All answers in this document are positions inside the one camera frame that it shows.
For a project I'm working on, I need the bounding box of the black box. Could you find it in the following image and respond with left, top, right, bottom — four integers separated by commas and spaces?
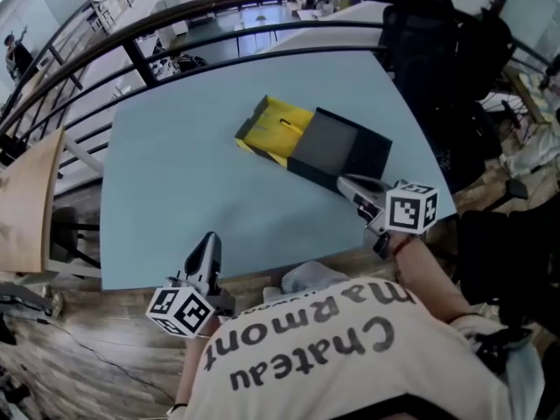
234, 94, 394, 194

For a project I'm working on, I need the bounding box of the red wrist band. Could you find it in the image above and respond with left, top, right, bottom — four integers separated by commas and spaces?
390, 233, 416, 258

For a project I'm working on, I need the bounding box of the small black chair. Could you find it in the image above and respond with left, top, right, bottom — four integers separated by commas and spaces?
49, 205, 102, 271

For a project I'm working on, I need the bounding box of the wooden side table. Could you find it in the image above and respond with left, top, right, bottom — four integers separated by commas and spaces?
0, 126, 67, 276

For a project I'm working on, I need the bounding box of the black padded seat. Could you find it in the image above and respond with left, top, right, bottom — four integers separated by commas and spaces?
458, 198, 560, 311

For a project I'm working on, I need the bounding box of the black flat panel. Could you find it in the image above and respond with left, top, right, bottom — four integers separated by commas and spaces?
0, 279, 54, 319

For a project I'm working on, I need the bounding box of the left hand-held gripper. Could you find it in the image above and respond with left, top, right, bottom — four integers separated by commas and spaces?
145, 231, 238, 339

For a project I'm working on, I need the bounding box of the person's right forearm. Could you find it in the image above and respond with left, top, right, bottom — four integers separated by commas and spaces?
390, 233, 479, 324

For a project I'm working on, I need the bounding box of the person's white printed shirt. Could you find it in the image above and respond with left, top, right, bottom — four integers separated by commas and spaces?
165, 276, 547, 420

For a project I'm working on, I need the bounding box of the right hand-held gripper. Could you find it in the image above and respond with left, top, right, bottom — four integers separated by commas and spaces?
336, 173, 440, 260

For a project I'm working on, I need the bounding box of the black mesh office chair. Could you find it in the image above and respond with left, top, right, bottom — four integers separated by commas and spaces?
377, 0, 505, 195
453, 8, 531, 213

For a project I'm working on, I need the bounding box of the person's white shoe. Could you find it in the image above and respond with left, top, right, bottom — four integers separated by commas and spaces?
261, 259, 352, 306

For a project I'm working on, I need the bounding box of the person's left forearm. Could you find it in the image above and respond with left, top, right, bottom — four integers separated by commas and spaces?
173, 333, 212, 411

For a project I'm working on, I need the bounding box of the white plastic bag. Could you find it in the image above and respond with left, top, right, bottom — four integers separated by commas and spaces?
500, 119, 560, 179

